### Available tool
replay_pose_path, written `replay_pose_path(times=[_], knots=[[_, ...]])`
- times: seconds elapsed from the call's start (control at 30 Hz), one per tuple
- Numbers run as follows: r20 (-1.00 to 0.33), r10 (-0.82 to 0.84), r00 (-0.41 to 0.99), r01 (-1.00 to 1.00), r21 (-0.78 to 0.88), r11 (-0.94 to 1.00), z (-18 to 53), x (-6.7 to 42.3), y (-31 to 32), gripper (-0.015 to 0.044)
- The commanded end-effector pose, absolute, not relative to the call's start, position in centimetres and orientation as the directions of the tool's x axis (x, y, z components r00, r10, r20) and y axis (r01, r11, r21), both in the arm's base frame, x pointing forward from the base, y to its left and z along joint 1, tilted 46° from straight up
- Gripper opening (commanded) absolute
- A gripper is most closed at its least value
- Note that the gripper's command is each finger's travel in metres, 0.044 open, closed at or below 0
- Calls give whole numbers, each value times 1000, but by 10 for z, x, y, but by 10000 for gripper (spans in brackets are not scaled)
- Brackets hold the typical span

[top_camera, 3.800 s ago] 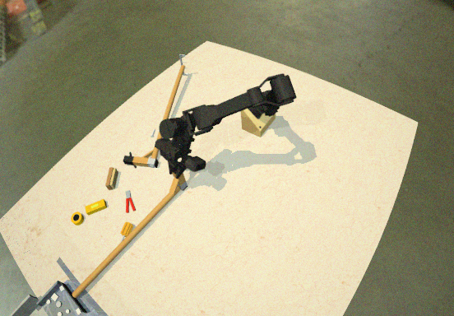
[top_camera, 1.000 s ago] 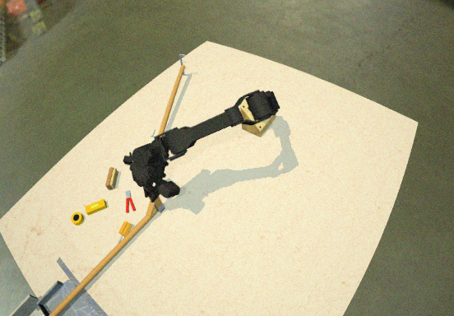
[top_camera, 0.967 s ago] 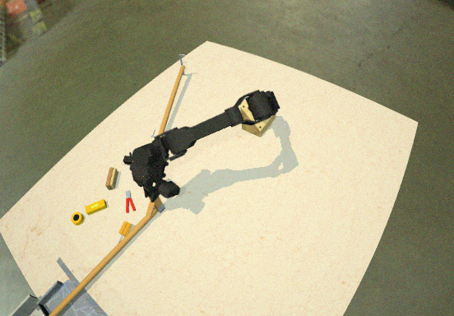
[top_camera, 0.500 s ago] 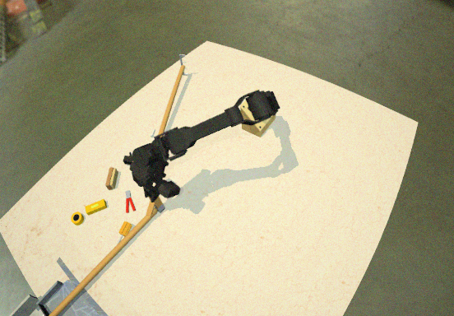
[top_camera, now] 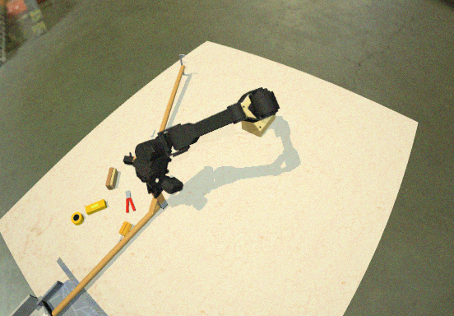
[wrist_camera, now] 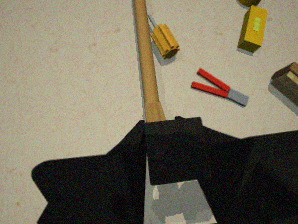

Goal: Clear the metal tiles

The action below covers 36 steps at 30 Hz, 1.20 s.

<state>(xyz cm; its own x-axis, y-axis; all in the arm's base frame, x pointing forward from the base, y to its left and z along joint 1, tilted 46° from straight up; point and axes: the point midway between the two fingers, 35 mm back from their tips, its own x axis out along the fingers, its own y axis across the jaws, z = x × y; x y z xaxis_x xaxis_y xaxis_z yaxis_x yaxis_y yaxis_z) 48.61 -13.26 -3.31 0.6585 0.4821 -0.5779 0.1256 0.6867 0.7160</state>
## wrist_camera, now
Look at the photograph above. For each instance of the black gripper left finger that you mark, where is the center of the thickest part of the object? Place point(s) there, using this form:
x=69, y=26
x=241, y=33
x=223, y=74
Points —
x=122, y=169

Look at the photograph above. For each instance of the red-handled pliers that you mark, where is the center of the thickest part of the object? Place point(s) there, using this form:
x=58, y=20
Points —
x=226, y=91

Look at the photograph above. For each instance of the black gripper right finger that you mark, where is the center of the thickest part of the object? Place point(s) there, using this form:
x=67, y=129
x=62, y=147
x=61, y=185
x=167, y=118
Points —
x=233, y=161

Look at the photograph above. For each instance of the long wooden-handled scraper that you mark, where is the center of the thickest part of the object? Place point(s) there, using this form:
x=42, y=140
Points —
x=176, y=149

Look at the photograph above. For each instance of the yellow rectangular block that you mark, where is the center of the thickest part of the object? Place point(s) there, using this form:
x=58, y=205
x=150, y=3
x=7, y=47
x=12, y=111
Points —
x=252, y=29

